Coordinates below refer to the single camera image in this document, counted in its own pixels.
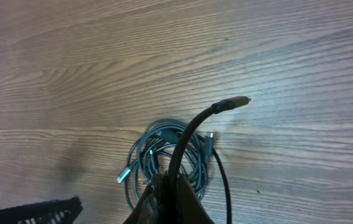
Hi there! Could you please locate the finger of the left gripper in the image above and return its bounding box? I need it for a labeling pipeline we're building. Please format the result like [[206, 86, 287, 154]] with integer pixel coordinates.
[[0, 197, 83, 224]]

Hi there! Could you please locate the black usb cable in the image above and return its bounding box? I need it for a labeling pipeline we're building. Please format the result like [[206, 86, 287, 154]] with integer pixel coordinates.
[[116, 118, 215, 212], [167, 96, 252, 224]]

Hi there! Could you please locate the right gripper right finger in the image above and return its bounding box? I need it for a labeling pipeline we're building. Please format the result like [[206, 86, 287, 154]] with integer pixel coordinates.
[[176, 175, 214, 224]]

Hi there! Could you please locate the coiled black USB cable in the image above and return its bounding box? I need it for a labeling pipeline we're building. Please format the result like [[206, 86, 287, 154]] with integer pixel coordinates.
[[116, 118, 215, 212]]

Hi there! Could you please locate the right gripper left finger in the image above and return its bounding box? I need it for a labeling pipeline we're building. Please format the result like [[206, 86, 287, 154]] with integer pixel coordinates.
[[124, 174, 172, 224]]

